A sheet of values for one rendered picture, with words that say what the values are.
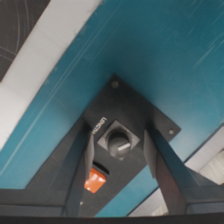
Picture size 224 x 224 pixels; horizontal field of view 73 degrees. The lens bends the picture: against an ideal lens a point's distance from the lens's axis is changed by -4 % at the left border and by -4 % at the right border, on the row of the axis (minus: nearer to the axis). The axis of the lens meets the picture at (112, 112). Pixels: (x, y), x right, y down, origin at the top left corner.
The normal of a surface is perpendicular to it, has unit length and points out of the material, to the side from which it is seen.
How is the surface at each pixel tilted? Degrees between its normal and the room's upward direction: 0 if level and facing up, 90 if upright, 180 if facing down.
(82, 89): 90
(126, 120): 90
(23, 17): 90
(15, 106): 90
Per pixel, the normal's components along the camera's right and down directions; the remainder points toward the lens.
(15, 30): 0.00, 0.26
